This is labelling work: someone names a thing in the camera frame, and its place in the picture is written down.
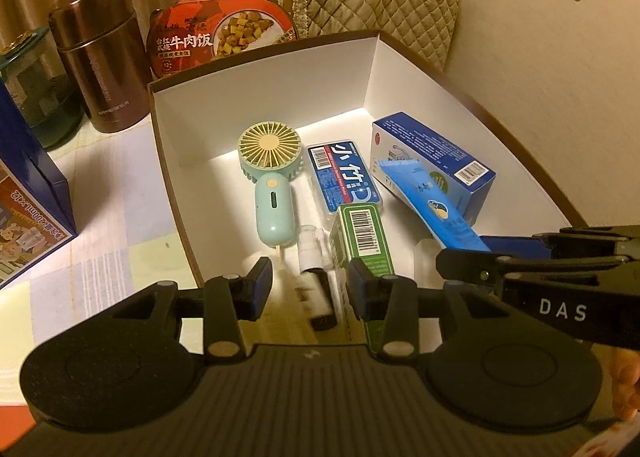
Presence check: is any pale checked tablecloth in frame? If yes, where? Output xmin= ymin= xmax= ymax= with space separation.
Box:
xmin=0 ymin=117 xmax=208 ymax=405

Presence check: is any red instant meal tray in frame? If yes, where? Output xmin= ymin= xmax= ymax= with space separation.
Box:
xmin=146 ymin=0 xmax=297 ymax=83

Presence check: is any person's right hand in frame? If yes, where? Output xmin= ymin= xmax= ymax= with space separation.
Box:
xmin=611 ymin=352 xmax=640 ymax=434

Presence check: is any blue tube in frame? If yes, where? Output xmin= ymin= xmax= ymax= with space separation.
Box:
xmin=376 ymin=158 xmax=493 ymax=253

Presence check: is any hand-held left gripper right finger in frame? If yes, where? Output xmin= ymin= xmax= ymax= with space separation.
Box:
xmin=347 ymin=257 xmax=512 ymax=364

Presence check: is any teal handheld mini fan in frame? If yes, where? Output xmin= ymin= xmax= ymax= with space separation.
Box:
xmin=238 ymin=121 xmax=305 ymax=258

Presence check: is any dark green glass jar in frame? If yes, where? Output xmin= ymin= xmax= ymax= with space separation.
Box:
xmin=0 ymin=27 xmax=85 ymax=151

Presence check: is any clear plastic case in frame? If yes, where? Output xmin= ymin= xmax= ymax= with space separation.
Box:
xmin=306 ymin=140 xmax=385 ymax=215

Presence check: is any brown cardboard shoebox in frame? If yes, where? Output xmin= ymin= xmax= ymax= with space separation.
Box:
xmin=148 ymin=30 xmax=591 ymax=349

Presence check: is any blue milk carton box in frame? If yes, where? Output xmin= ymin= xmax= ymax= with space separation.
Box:
xmin=0 ymin=77 xmax=78 ymax=290

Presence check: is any red printed cardboard sheet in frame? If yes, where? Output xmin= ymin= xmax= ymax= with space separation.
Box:
xmin=0 ymin=404 xmax=31 ymax=443

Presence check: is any dark brown jar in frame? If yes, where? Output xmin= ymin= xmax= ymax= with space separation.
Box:
xmin=48 ymin=0 xmax=151 ymax=134

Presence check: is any small green box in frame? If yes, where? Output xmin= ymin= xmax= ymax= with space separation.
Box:
xmin=329 ymin=203 xmax=396 ymax=355

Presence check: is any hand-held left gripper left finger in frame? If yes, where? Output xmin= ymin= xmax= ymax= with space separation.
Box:
xmin=106 ymin=257 xmax=275 ymax=364

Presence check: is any small blue box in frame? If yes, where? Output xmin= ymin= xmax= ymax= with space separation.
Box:
xmin=371 ymin=112 xmax=497 ymax=228

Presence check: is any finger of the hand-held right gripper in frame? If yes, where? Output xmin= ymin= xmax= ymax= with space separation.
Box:
xmin=479 ymin=224 xmax=640 ymax=263
xmin=435 ymin=246 xmax=640 ymax=295

